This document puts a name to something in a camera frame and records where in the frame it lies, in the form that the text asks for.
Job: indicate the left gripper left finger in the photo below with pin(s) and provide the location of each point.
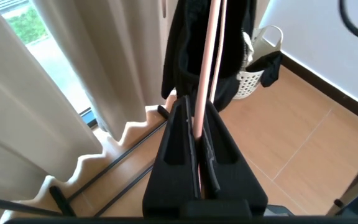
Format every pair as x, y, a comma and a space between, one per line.
166, 180

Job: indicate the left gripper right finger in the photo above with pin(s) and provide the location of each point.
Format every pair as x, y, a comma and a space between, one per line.
238, 183

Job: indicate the black shorts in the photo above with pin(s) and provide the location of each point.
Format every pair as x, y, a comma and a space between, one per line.
179, 46

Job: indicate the white laundry basket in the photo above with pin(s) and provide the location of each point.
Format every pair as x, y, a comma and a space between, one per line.
249, 84

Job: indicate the black clothes rack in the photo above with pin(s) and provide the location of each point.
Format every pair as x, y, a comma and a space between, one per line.
61, 200

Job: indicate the window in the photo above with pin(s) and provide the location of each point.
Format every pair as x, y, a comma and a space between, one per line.
57, 68

